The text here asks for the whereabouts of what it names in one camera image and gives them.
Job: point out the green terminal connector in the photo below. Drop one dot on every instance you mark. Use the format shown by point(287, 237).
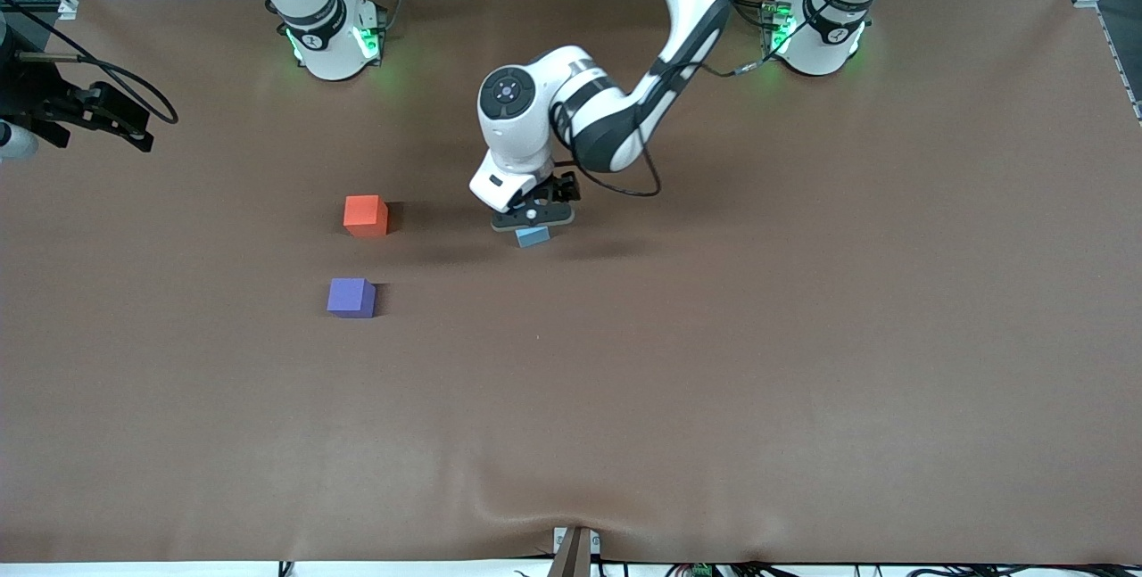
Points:
point(702, 571)

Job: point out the brown table cover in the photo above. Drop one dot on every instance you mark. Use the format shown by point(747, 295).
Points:
point(571, 381)

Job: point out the orange foam block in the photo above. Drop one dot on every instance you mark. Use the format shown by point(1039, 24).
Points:
point(366, 216)

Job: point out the light blue foam block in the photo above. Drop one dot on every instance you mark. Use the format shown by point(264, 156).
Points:
point(533, 238)

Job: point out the brown camera mount post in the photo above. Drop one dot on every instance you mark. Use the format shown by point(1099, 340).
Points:
point(575, 555)

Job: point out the light grey left gripper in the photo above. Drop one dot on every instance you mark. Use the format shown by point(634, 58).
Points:
point(560, 188)

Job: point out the purple foam block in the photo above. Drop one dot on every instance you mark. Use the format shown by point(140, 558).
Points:
point(350, 298)

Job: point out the light grey right gripper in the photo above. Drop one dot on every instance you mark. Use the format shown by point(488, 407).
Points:
point(40, 98)

